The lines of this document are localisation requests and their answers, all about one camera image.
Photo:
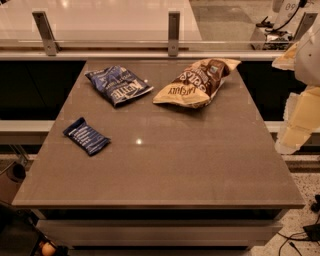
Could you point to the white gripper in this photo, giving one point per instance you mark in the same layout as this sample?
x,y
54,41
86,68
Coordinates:
x,y
308,63

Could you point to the blue Kettle chip bag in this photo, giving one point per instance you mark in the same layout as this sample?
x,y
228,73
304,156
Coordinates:
x,y
118,84

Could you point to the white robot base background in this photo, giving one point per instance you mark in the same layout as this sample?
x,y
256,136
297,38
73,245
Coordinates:
x,y
268,35

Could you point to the brown and cream chip bag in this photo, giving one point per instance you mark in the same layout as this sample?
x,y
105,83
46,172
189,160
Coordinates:
x,y
198,84

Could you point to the small dark blue snack bar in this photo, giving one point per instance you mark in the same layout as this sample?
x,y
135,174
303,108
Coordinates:
x,y
86,137

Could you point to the grey table lower shelf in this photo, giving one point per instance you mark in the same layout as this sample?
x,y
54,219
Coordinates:
x,y
73,233

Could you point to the glass barrier panel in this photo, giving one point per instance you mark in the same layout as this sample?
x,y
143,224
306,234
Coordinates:
x,y
91,25

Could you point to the orange ball under table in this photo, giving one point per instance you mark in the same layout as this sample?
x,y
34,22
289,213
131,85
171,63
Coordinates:
x,y
47,249

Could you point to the right metal glass bracket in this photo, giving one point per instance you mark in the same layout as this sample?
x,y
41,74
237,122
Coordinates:
x,y
306,22

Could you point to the left metal glass bracket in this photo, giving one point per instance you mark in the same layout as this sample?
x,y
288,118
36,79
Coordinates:
x,y
50,45

